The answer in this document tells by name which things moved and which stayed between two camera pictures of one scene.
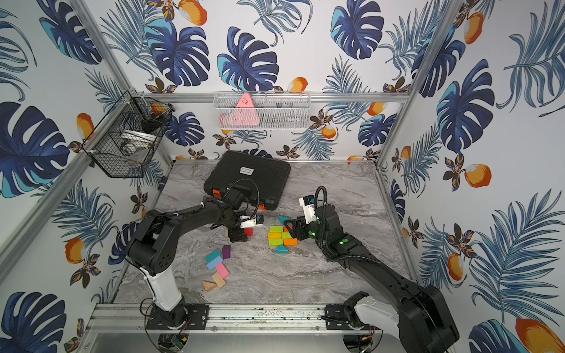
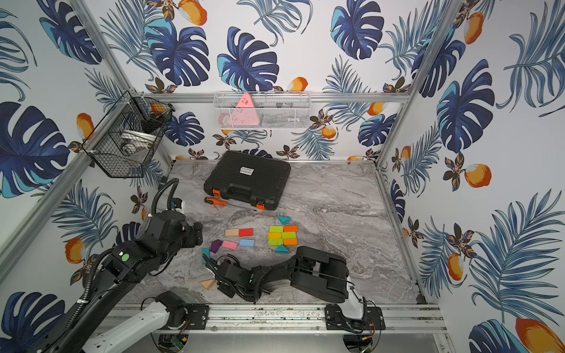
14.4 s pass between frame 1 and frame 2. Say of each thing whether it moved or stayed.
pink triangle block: stayed
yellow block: stayed
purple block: moved
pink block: moved
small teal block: stayed
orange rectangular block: stayed
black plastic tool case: stayed
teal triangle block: stayed
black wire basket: stayed
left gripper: moved
